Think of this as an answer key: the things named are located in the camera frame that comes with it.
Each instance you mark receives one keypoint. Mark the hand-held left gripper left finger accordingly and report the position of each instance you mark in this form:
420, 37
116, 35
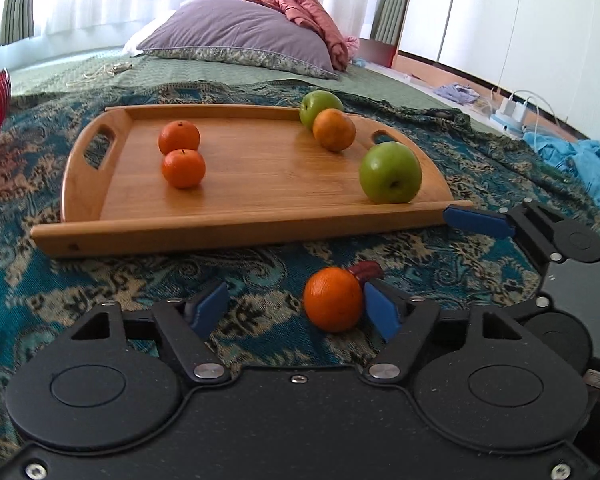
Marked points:
207, 306

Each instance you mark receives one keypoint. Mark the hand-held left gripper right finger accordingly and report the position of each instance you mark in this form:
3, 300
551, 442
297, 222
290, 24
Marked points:
382, 310

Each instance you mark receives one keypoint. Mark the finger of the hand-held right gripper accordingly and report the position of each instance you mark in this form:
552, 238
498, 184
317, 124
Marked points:
475, 220

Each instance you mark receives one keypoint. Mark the dark red plum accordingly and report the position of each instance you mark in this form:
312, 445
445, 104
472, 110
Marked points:
365, 271

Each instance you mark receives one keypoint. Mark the small bright tangerine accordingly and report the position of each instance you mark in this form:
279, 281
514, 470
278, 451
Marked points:
179, 136
183, 169
333, 300

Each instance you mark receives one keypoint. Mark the green apple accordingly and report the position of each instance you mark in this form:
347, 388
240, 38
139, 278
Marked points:
317, 105
390, 172

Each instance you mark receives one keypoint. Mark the large dull orange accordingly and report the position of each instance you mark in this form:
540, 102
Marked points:
334, 130

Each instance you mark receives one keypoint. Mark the teal patterned blanket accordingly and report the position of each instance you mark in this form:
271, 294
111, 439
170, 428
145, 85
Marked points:
130, 280

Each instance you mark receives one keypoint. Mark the white power strip with chargers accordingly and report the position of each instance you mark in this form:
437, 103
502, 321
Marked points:
512, 110

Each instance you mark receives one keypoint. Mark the light blue cloth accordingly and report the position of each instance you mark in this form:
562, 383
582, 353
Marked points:
585, 160

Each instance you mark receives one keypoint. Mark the lavender cloth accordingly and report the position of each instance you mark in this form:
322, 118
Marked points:
455, 94

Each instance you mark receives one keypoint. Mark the reddish brown wooden board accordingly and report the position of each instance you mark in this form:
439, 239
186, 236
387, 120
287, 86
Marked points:
377, 52

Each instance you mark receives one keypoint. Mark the white wardrobe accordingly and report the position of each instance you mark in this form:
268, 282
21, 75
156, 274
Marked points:
520, 20

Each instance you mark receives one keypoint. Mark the pink duvet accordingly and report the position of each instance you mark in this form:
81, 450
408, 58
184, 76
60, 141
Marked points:
305, 5

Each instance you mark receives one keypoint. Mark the white pillow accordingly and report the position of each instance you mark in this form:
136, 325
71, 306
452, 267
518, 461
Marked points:
140, 40

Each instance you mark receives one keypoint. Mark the purple pillow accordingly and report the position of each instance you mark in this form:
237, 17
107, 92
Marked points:
240, 30

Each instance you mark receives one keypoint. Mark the green bedspread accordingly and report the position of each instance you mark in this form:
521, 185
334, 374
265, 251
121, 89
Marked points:
55, 72

